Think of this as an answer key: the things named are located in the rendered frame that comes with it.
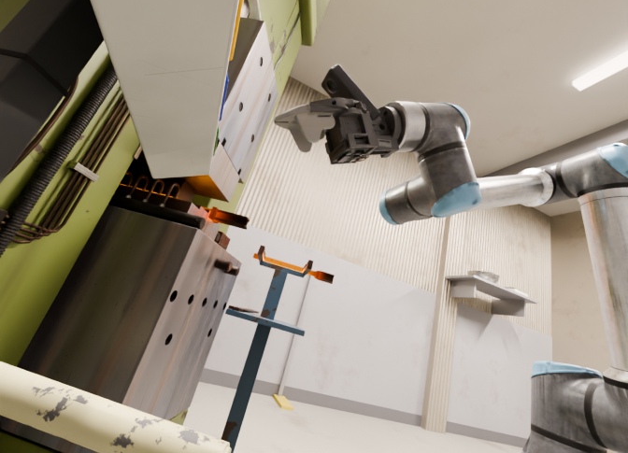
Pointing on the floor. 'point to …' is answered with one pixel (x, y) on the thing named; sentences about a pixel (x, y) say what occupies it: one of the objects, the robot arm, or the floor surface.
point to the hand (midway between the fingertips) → (281, 116)
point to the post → (31, 103)
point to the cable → (35, 68)
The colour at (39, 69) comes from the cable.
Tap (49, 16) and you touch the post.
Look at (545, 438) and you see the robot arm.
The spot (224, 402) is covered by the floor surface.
